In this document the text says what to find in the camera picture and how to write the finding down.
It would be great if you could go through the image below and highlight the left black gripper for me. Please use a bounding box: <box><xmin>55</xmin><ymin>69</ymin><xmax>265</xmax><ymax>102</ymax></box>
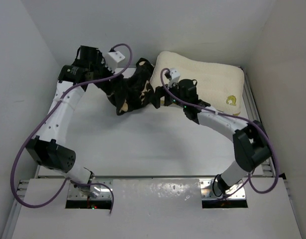
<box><xmin>90</xmin><ymin>54</ymin><xmax>122</xmax><ymax>95</ymax></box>

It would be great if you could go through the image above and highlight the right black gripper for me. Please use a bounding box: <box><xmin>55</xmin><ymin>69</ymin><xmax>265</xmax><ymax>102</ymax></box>
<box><xmin>149</xmin><ymin>78</ymin><xmax>187</xmax><ymax>109</ymax></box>

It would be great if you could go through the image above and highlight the black floral pillowcase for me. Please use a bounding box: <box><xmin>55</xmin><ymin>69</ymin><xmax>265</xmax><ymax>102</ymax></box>
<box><xmin>96</xmin><ymin>58</ymin><xmax>154</xmax><ymax>116</ymax></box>

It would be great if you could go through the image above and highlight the cream yellow pillow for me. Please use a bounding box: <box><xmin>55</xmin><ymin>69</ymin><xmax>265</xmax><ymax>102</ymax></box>
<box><xmin>150</xmin><ymin>51</ymin><xmax>244</xmax><ymax>116</ymax></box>

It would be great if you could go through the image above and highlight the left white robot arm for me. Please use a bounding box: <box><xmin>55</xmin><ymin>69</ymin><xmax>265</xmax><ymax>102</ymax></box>
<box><xmin>25</xmin><ymin>46</ymin><xmax>104</xmax><ymax>184</ymax></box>

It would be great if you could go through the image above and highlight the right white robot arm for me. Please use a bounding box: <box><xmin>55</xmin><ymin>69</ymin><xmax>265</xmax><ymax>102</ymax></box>
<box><xmin>154</xmin><ymin>79</ymin><xmax>272</xmax><ymax>198</ymax></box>

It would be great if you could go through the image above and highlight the white front cover board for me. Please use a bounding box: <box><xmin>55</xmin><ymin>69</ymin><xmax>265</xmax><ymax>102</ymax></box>
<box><xmin>13</xmin><ymin>179</ymin><xmax>301</xmax><ymax>239</ymax></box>

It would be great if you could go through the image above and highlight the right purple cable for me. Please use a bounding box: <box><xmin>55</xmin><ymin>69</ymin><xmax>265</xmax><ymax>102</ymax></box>
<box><xmin>159</xmin><ymin>68</ymin><xmax>280</xmax><ymax>200</ymax></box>

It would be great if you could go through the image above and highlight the purple cable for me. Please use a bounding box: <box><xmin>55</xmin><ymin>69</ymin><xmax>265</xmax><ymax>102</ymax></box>
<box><xmin>10</xmin><ymin>43</ymin><xmax>132</xmax><ymax>215</ymax></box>
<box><xmin>159</xmin><ymin>68</ymin><xmax>280</xmax><ymax>200</ymax></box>

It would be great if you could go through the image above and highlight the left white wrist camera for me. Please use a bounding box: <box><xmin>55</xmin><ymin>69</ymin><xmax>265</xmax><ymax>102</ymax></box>
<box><xmin>103</xmin><ymin>51</ymin><xmax>125</xmax><ymax>71</ymax></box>

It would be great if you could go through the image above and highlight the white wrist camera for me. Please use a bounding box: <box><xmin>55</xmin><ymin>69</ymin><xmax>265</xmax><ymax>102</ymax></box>
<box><xmin>103</xmin><ymin>51</ymin><xmax>125</xmax><ymax>71</ymax></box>
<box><xmin>165</xmin><ymin>68</ymin><xmax>181</xmax><ymax>89</ymax></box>

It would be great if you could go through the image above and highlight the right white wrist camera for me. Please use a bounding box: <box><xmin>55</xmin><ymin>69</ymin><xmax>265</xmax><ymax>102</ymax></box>
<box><xmin>165</xmin><ymin>68</ymin><xmax>181</xmax><ymax>89</ymax></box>

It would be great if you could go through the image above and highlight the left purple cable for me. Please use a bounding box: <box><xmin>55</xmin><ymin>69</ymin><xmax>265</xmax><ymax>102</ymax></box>
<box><xmin>10</xmin><ymin>43</ymin><xmax>132</xmax><ymax>215</ymax></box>

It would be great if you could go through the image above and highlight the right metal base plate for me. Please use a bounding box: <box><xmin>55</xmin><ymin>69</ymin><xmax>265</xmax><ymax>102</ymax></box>
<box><xmin>200</xmin><ymin>179</ymin><xmax>248</xmax><ymax>200</ymax></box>

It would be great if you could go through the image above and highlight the metal base plate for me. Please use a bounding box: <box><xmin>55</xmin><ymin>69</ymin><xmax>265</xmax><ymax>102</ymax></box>
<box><xmin>200</xmin><ymin>179</ymin><xmax>248</xmax><ymax>200</ymax></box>
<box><xmin>67</xmin><ymin>179</ymin><xmax>113</xmax><ymax>201</ymax></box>

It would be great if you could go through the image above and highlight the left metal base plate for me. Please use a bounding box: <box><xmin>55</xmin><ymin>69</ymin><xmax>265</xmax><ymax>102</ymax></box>
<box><xmin>67</xmin><ymin>179</ymin><xmax>113</xmax><ymax>201</ymax></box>

